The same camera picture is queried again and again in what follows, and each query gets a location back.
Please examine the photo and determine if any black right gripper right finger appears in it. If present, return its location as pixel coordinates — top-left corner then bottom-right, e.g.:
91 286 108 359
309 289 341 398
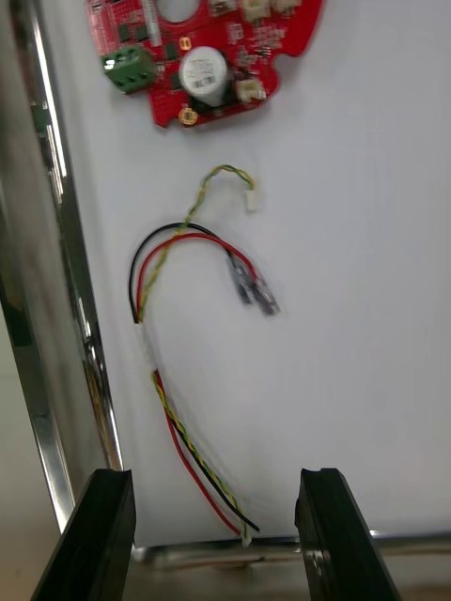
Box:
294 467 401 601

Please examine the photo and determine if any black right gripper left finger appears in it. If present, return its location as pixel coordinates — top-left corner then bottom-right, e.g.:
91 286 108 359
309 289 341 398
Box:
30 468 137 601

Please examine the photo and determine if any red black green-yellow wire harness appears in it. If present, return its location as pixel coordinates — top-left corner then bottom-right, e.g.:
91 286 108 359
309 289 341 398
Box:
128 163 282 548

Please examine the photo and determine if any round red circuit board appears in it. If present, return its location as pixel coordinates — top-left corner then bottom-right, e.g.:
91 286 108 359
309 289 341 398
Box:
84 0 326 130

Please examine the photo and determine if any steel tray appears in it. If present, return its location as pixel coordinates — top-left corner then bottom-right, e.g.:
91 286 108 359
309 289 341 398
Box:
0 0 451 601

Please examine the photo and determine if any white sheet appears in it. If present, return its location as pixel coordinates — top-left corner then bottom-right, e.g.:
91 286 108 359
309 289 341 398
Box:
37 0 451 549

